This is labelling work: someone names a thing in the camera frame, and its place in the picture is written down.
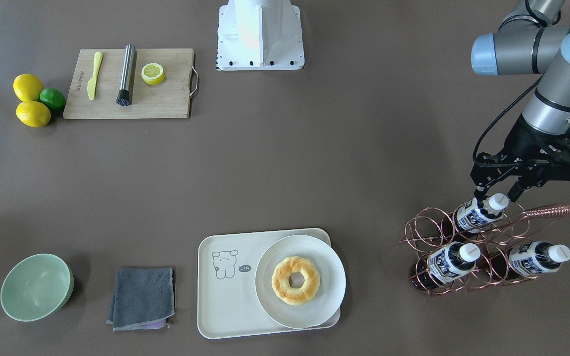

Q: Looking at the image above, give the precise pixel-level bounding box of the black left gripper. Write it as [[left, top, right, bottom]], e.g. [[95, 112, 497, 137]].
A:
[[471, 116, 570, 201]]

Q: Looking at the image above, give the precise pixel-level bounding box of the cream tray with bunny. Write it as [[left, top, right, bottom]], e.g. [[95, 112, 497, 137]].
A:
[[197, 228, 340, 339]]

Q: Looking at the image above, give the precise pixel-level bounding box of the white round plate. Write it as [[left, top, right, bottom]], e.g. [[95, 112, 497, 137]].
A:
[[255, 234, 346, 329]]

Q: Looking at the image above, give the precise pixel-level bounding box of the yellow plastic knife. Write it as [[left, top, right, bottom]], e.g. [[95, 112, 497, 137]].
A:
[[87, 50, 103, 100]]

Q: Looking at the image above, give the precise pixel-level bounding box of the lower yellow lemon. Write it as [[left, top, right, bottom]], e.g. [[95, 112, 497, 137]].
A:
[[16, 101, 52, 128]]

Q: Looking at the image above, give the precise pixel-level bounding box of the pale green bowl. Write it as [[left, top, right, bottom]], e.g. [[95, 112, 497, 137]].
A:
[[0, 253, 74, 322]]

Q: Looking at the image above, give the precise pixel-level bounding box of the half lemon slice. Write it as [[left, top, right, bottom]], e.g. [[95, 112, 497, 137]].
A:
[[141, 62, 166, 85]]

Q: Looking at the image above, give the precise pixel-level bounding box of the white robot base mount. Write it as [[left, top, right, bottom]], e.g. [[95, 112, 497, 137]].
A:
[[216, 0, 305, 71]]

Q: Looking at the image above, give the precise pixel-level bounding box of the steel cylindrical muddler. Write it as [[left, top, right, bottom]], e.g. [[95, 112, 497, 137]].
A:
[[116, 44, 137, 106]]

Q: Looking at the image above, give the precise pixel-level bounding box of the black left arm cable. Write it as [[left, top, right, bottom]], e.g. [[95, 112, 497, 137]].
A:
[[473, 0, 570, 166]]

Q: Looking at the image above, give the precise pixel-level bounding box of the yellow lemon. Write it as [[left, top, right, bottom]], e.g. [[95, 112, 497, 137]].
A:
[[13, 74, 45, 102], [16, 101, 52, 128]]

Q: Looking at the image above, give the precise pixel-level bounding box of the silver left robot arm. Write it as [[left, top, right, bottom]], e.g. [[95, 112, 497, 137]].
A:
[[471, 0, 570, 201]]

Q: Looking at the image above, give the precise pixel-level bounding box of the grey folded cloth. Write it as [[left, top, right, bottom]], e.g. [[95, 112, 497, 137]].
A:
[[106, 267, 176, 331]]

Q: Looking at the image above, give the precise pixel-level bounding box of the tea bottle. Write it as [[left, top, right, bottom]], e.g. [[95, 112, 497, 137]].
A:
[[490, 241, 570, 282], [441, 193, 510, 243], [409, 242, 481, 291]]

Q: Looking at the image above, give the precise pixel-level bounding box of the upper yellow lemon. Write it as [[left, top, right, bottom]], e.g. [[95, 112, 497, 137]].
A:
[[13, 74, 45, 102]]

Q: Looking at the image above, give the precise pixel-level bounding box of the copper wire bottle rack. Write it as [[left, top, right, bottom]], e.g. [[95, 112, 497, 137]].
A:
[[401, 203, 570, 296]]

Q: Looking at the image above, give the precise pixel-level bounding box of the green lime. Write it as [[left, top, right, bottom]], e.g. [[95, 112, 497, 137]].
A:
[[39, 88, 66, 111]]

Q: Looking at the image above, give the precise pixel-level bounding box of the glazed donut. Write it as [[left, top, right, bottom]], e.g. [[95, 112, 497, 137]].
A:
[[271, 256, 321, 306]]

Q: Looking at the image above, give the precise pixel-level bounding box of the wooden cutting board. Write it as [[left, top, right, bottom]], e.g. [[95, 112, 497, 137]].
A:
[[63, 48, 194, 120]]

